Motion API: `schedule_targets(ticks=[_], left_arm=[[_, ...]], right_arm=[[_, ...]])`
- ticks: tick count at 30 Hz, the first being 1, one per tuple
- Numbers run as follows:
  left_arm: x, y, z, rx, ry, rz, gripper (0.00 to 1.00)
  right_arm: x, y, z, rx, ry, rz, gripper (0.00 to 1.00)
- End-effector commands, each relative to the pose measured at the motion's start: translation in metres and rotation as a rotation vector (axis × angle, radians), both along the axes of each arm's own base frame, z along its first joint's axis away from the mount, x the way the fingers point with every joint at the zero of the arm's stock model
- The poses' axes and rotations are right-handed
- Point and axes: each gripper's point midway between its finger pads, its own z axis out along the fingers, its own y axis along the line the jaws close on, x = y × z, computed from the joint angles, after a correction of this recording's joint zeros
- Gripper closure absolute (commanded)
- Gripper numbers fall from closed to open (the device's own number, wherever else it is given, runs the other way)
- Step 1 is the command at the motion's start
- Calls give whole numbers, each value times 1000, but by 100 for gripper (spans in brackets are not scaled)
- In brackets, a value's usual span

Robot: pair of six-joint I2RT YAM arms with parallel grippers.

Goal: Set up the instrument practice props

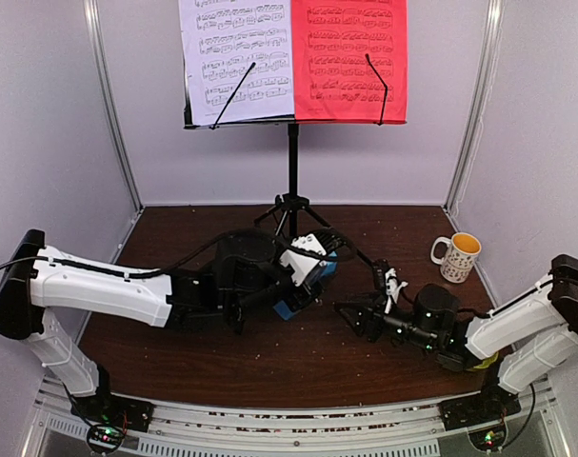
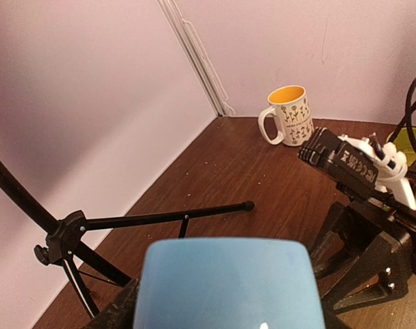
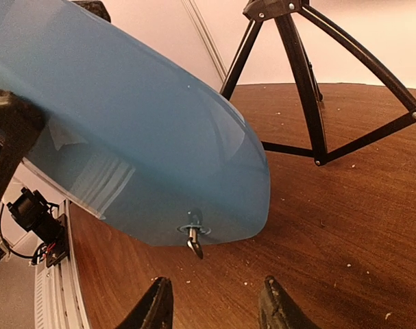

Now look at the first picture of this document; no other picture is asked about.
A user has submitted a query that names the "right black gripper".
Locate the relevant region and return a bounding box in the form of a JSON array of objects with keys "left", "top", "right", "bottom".
[{"left": 334, "top": 292, "right": 439, "bottom": 352}]

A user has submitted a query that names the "blue metronome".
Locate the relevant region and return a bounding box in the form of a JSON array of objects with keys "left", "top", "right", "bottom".
[{"left": 273, "top": 251, "right": 337, "bottom": 321}]

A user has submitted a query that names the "black music stand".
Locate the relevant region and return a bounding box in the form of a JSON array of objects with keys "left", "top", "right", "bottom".
[{"left": 181, "top": 0, "right": 409, "bottom": 268}]

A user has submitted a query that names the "red sheet music page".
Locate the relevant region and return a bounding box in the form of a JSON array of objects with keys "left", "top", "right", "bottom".
[{"left": 291, "top": 0, "right": 409, "bottom": 126}]

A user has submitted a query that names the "lavender sheet music page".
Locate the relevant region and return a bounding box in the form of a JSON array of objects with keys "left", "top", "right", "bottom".
[{"left": 179, "top": 0, "right": 295, "bottom": 128}]

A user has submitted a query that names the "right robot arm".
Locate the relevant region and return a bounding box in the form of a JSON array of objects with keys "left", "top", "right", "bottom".
[{"left": 334, "top": 254, "right": 578, "bottom": 421}]

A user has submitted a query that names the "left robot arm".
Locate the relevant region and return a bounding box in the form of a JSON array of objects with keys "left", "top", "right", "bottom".
[{"left": 0, "top": 229, "right": 333, "bottom": 423}]

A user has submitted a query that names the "white mug orange inside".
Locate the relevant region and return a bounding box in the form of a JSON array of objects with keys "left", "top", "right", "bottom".
[{"left": 429, "top": 232, "right": 482, "bottom": 284}]

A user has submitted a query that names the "yellow-green bowl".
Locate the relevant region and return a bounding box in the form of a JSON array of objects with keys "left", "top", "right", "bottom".
[{"left": 468, "top": 352, "right": 499, "bottom": 372}]

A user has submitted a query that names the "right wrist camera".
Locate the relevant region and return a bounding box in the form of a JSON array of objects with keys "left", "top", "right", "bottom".
[{"left": 371, "top": 259, "right": 409, "bottom": 314}]

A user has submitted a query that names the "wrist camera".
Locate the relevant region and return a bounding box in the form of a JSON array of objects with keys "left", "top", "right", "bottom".
[
  {"left": 371, "top": 259, "right": 409, "bottom": 314},
  {"left": 279, "top": 229, "right": 345, "bottom": 287}
]

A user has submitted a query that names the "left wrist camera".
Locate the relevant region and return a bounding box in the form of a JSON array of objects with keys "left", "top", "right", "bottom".
[{"left": 279, "top": 229, "right": 345, "bottom": 287}]

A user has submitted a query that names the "front aluminium rail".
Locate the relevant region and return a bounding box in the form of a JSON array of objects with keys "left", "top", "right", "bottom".
[{"left": 18, "top": 376, "right": 573, "bottom": 456}]

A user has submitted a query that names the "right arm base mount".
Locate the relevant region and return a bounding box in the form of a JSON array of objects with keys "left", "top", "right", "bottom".
[{"left": 439, "top": 393, "right": 522, "bottom": 453}]

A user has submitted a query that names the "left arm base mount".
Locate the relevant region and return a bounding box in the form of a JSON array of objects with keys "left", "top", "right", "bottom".
[{"left": 69, "top": 395, "right": 154, "bottom": 455}]

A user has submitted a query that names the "right aluminium frame post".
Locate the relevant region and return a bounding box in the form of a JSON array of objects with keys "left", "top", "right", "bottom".
[{"left": 445, "top": 0, "right": 504, "bottom": 215}]

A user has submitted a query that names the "aluminium frame post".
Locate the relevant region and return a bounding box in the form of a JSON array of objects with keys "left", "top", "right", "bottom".
[
  {"left": 83, "top": 0, "right": 144, "bottom": 212},
  {"left": 445, "top": 0, "right": 504, "bottom": 215}
]

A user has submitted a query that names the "left aluminium frame post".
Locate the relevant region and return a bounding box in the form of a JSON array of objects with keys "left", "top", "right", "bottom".
[{"left": 83, "top": 0, "right": 144, "bottom": 212}]

